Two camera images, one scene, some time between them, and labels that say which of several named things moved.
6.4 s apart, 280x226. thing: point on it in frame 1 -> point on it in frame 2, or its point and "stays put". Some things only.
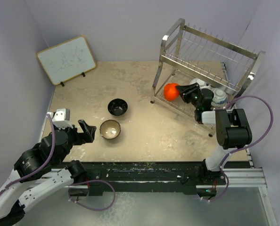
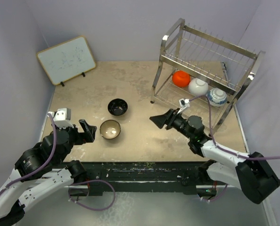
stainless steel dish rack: x=189 y=57 stays put
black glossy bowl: x=117 y=107 stays put
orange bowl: x=170 y=92 -> x=181 y=78
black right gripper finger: x=185 y=89 -> x=163 y=119
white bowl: x=201 y=84 stays put
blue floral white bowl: x=219 y=99 stays put
